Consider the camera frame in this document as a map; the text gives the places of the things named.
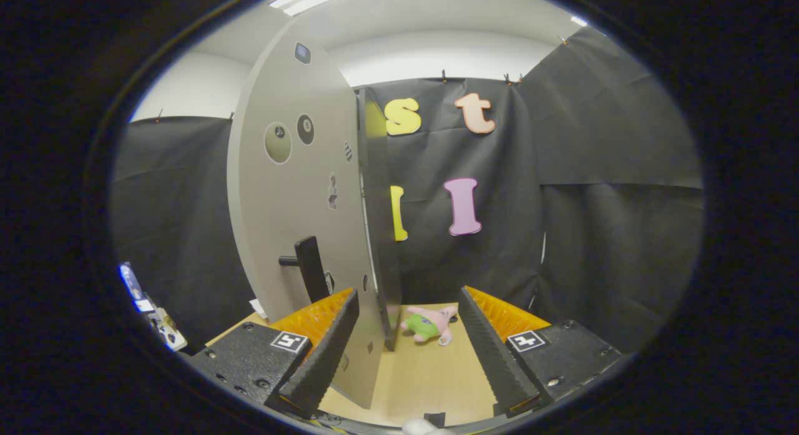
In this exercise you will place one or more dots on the blue and white device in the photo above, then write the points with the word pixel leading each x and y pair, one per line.
pixel 134 285

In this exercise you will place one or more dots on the pink and green plush toy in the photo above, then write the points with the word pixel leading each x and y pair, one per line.
pixel 424 327

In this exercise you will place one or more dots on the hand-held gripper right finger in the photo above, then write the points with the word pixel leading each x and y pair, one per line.
pixel 493 354

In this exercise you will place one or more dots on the small ceiling light panel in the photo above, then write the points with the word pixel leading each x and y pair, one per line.
pixel 577 20

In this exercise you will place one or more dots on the black backdrop cloth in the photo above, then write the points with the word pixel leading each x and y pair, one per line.
pixel 593 235

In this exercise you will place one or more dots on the grey shoe cabinet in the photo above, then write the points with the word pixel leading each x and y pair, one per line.
pixel 382 248

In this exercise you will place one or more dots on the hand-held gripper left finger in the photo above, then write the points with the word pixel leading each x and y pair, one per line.
pixel 328 354

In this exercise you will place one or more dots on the white patterned object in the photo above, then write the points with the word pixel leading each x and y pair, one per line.
pixel 168 332

